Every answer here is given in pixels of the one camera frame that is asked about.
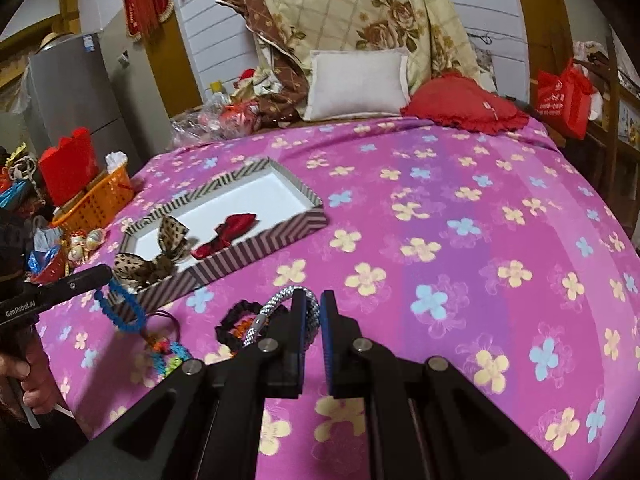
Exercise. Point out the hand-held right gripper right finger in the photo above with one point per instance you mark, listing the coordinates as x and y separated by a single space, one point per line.
328 322

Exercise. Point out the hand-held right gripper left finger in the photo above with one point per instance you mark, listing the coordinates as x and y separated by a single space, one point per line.
299 312

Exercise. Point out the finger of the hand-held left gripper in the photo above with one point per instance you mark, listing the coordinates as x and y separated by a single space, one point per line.
80 282

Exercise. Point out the spotted cream hair bow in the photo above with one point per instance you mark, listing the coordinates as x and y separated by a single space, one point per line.
132 267

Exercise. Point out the black and orange scrunchie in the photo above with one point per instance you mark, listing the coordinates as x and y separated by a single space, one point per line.
226 327

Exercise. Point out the striped cardboard box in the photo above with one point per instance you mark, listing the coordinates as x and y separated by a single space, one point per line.
250 255

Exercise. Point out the person's left hand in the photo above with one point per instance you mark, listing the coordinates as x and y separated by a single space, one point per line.
40 385

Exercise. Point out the foil-wrapped sweets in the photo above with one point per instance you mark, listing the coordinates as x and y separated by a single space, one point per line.
82 247

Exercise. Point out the orange plastic basket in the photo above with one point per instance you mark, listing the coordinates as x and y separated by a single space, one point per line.
97 200

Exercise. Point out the red satin hair bow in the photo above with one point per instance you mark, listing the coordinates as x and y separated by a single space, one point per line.
227 232

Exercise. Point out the red gift bag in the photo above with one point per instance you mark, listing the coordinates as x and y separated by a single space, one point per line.
67 167

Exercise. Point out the white plastic bag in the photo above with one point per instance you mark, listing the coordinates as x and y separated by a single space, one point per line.
116 160

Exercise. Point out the grey refrigerator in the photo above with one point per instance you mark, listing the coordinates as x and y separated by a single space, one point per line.
75 95

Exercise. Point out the clear plastic bags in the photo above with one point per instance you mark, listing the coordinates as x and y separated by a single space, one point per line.
200 127

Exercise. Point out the clear plastic bottle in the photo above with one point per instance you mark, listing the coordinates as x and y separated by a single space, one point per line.
216 94

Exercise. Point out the white pillow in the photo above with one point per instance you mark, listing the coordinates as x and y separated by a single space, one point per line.
357 82

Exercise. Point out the red plush toy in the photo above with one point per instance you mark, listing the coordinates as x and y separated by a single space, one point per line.
245 77

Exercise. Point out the straw hat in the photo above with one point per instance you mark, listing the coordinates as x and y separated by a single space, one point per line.
50 41

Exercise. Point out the red heart-shaped pillow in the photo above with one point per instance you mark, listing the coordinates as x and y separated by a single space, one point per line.
460 102

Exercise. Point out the floral beige and brown quilt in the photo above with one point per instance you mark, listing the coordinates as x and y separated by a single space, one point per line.
340 5

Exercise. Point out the red shopping bag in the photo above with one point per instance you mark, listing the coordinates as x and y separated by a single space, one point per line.
562 100

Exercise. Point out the wooden shelf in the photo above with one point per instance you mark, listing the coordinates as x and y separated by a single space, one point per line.
612 110

